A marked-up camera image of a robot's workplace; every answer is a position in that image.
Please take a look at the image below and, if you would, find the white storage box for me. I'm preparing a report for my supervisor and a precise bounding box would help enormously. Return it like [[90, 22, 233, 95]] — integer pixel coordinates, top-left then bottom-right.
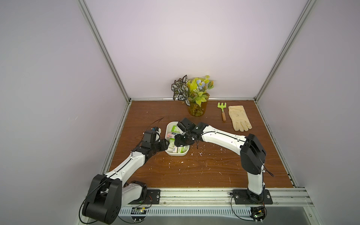
[[165, 121, 190, 157]]

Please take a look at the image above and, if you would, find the beige garden glove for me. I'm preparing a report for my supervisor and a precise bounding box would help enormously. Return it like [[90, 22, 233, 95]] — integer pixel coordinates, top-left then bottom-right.
[[228, 106, 252, 132]]

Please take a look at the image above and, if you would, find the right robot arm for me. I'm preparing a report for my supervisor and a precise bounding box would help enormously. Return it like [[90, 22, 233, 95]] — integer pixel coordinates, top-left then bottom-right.
[[175, 118, 266, 204]]

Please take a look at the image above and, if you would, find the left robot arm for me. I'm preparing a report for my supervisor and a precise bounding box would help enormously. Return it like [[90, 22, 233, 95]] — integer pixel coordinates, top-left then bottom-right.
[[79, 127, 169, 225]]

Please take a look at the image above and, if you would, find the amber vase with plants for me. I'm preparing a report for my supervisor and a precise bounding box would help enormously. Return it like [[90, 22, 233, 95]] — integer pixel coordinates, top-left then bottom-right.
[[171, 75, 214, 117]]

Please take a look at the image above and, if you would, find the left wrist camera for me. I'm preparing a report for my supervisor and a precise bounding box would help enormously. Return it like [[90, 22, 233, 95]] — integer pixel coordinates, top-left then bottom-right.
[[151, 127, 161, 136]]

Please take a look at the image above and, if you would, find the green tissue pack upper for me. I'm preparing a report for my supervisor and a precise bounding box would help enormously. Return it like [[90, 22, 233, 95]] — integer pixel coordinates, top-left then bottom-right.
[[171, 125, 182, 134]]

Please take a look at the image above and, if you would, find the controller board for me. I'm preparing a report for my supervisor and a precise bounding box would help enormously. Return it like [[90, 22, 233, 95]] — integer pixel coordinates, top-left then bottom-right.
[[130, 207, 148, 223], [250, 206, 267, 223]]

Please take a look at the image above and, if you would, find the green hand rake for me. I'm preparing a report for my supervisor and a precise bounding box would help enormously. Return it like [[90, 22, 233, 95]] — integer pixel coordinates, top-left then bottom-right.
[[217, 102, 227, 122]]

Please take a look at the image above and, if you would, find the left controller board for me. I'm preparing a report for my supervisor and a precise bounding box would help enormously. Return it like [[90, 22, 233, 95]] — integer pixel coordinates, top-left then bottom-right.
[[130, 207, 148, 223]]

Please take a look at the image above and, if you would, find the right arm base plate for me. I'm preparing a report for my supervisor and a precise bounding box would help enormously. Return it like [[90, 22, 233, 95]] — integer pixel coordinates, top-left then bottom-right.
[[230, 189, 273, 205]]

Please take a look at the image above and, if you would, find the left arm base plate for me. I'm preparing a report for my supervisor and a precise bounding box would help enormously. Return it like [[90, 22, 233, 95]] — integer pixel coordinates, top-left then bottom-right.
[[130, 189, 161, 205]]

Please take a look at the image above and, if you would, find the green tissue pack in box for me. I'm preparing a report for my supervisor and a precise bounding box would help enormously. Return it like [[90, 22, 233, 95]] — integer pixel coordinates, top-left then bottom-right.
[[167, 138, 176, 152]]

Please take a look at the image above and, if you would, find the right controller board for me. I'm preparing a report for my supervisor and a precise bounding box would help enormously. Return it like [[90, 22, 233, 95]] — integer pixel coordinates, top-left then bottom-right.
[[250, 206, 267, 223]]

